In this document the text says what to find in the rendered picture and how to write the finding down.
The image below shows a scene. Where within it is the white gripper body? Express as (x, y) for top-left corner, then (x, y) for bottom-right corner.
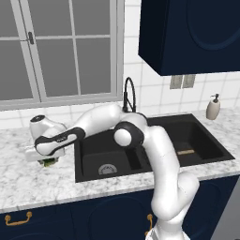
(24, 144), (67, 163)

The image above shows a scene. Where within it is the green sponge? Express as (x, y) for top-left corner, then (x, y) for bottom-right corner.
(37, 157), (60, 168)

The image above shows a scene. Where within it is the black double sink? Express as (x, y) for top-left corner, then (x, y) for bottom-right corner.
(73, 112), (236, 184)

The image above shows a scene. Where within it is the dark blue drawer front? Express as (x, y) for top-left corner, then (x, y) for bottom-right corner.
(0, 203), (74, 240)

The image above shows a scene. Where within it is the dark blue cupboard door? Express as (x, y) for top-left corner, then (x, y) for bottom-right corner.
(182, 174), (240, 240)
(70, 188), (157, 240)

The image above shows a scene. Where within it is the black arched tap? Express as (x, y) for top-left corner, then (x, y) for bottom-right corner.
(122, 76), (138, 114)

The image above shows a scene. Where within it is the grey framed window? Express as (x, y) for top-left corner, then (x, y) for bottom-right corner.
(0, 0), (126, 113)

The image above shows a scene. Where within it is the dark window latch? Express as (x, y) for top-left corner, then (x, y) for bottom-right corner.
(25, 31), (36, 46)

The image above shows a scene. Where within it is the brown wooden stick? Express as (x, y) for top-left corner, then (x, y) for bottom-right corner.
(176, 149), (196, 157)

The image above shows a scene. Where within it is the beige soap dispenser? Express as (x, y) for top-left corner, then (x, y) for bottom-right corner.
(205, 93), (222, 121)

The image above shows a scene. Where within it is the grey appliance front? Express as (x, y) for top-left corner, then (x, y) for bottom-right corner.
(209, 176), (240, 240)

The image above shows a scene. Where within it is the brass drawer handle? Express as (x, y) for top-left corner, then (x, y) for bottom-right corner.
(4, 211), (34, 227)

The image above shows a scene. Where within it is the brass cupboard door handle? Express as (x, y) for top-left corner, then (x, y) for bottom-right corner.
(143, 213), (155, 237)

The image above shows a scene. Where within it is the grey wall socket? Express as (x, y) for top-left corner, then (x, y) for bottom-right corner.
(169, 74), (184, 91)
(182, 73), (197, 89)

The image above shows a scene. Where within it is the dark blue wall cupboard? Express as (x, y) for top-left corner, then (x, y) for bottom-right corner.
(137, 0), (240, 77)

